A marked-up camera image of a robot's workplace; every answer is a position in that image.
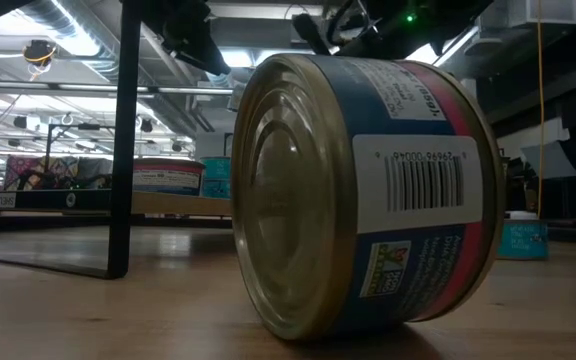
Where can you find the thin black stand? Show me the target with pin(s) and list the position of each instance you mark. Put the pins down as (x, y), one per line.
(48, 150)

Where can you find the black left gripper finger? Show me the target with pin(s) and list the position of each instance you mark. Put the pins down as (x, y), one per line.
(200, 50)

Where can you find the ceiling light panel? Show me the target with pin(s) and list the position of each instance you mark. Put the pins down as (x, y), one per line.
(238, 57)

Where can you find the long ceiling light strip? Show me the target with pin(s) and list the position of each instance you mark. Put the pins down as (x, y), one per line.
(68, 86)

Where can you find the colourful patterned cloth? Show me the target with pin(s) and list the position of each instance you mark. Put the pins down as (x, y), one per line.
(28, 170)

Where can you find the large ribbed silver duct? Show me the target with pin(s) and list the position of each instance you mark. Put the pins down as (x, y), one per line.
(83, 30)

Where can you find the teal tuna can silver lid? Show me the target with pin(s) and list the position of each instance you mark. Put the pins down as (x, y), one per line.
(216, 189)
(216, 167)
(523, 241)

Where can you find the grey angled panel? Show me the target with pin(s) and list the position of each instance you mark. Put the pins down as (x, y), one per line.
(548, 160)

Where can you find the white black partition panel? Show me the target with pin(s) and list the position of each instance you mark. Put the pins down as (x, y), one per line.
(213, 145)

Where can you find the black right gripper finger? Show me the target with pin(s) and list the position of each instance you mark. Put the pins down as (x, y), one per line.
(312, 35)

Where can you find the wooden shelf black metal legs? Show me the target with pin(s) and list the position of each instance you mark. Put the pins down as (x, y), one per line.
(124, 175)

